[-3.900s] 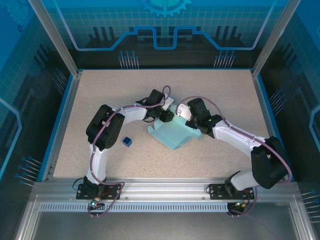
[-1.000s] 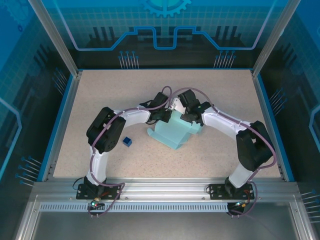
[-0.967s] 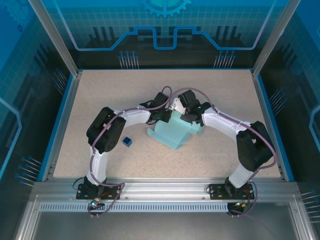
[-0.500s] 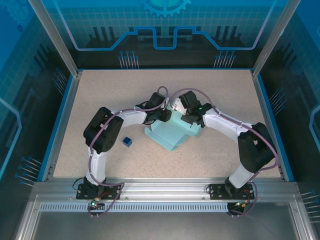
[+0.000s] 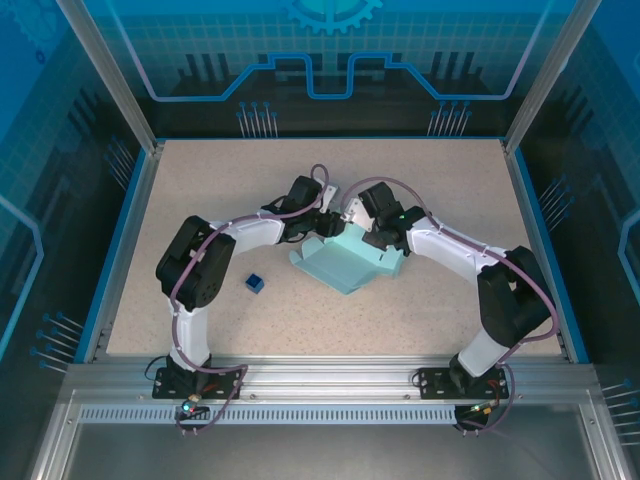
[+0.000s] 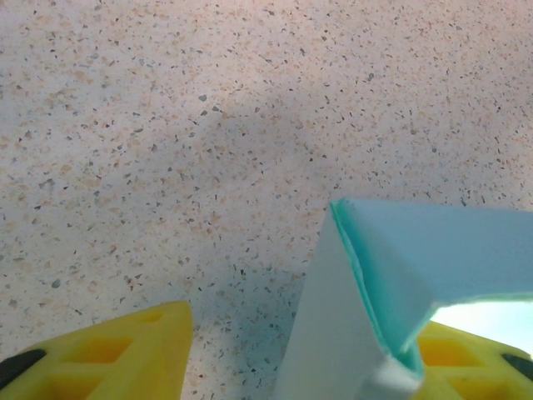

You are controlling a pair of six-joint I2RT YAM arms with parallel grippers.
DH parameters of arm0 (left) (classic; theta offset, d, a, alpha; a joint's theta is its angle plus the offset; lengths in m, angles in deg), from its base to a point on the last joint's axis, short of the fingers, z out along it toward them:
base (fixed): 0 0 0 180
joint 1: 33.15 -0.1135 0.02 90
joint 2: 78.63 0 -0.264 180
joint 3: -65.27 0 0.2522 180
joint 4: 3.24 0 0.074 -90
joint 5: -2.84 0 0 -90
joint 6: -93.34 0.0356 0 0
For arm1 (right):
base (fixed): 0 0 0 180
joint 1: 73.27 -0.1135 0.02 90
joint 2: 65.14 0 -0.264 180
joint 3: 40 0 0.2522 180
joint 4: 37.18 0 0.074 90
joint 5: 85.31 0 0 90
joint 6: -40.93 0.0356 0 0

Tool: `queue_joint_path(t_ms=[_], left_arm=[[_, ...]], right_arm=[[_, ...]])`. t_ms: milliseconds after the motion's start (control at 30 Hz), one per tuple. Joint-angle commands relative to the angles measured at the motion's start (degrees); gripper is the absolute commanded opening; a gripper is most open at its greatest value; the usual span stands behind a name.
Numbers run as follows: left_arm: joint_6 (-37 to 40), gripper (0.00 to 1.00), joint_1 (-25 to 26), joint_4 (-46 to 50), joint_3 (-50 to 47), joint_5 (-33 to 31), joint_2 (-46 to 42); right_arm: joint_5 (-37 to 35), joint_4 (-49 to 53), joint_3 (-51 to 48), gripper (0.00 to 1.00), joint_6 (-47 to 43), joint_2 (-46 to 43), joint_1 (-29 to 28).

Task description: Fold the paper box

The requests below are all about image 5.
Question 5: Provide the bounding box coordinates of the light blue paper box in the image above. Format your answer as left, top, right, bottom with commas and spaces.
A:
288, 197, 407, 296

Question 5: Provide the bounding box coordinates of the aluminium mounting beam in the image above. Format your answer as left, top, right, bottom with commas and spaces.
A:
62, 355, 599, 401

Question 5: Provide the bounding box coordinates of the clear printed acrylic panel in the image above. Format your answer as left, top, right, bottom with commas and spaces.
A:
102, 0, 551, 104

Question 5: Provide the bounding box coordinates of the brushed metal plate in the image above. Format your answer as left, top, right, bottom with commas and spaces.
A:
62, 419, 601, 480

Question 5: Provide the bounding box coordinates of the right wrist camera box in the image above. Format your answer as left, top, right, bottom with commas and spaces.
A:
340, 197, 374, 232

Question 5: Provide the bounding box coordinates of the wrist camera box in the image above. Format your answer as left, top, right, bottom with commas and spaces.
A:
340, 197, 374, 232
319, 180, 343, 212

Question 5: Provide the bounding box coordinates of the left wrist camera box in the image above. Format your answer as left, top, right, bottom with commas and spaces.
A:
319, 180, 343, 212

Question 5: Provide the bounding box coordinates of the aluminium table side rail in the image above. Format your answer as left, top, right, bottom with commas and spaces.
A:
84, 142, 166, 362
502, 140, 572, 361

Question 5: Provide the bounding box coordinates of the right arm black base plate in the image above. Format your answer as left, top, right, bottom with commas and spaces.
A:
414, 367, 511, 400

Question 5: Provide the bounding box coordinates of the blue table border frame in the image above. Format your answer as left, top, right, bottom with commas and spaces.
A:
73, 134, 590, 365

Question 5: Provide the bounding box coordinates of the slotted cable duct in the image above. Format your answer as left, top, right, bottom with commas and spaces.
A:
78, 403, 460, 425

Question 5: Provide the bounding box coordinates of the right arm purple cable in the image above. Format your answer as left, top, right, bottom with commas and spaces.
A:
342, 177, 559, 437

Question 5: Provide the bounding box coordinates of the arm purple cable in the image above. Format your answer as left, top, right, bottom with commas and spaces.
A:
168, 162, 332, 436
342, 177, 559, 437

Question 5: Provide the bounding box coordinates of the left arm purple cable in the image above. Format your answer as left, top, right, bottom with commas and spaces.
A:
168, 162, 332, 436

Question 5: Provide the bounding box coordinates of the small lit cable connector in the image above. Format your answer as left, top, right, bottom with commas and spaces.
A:
177, 393, 206, 417
467, 399, 503, 419

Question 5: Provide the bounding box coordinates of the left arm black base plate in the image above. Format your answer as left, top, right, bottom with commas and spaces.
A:
152, 364, 245, 401

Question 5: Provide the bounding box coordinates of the aluminium frame post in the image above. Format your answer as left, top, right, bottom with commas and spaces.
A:
501, 0, 605, 154
53, 0, 166, 155

